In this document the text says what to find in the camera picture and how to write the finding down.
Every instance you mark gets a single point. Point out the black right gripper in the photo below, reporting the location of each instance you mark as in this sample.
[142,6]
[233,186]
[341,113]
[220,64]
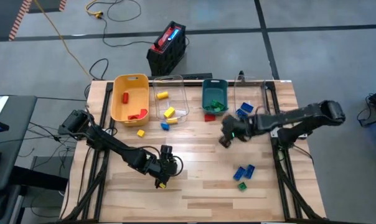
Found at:
[227,141]

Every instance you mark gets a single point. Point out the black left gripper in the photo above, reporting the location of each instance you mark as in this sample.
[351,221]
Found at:
[163,169]

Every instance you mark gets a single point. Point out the yellow rectangular block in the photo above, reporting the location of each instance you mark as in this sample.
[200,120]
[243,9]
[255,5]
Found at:
[169,112]
[162,185]

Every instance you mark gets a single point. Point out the small green studded brick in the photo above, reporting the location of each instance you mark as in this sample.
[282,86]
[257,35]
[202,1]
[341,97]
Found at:
[207,108]
[242,186]
[218,109]

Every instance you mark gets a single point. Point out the small yellow cube block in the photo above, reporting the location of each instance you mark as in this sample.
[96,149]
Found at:
[140,133]

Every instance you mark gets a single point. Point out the long red rectangular block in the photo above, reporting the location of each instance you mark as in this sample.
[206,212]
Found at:
[133,117]

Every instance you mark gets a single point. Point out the red arch block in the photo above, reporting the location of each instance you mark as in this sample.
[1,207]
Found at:
[143,112]

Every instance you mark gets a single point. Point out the yellow cylinder block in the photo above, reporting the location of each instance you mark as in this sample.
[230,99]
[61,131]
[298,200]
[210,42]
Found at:
[162,95]

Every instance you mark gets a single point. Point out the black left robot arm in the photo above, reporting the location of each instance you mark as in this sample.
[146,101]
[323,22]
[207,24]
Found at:
[119,149]

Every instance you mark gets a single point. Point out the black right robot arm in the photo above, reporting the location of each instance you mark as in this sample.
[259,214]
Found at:
[300,116]

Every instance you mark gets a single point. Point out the teal plastic bin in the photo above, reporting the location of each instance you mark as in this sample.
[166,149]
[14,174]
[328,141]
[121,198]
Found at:
[215,91]

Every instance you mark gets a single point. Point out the clear plastic bin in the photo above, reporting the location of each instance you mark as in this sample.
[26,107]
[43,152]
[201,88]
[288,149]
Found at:
[175,90]
[251,93]

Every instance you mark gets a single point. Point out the blue rounded block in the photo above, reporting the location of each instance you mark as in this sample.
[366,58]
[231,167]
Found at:
[165,126]

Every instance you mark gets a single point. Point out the yellow plastic bin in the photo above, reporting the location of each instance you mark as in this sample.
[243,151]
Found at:
[132,90]

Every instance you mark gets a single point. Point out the red battery box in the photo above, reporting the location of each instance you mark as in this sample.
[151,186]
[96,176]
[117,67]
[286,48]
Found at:
[163,40]

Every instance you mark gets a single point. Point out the dark grey side desk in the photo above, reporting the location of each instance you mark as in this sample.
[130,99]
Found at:
[16,149]

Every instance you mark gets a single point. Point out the dark mat with striped edge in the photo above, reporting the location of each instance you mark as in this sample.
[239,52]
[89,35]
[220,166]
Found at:
[46,4]
[1,18]

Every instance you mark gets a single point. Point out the black aluminium frame rail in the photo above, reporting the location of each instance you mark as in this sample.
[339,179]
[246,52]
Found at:
[100,193]
[283,193]

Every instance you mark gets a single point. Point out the black frame crossbar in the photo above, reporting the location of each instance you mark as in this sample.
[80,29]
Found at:
[195,83]

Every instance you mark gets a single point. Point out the small black clamp post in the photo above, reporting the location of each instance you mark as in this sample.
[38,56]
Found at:
[241,76]

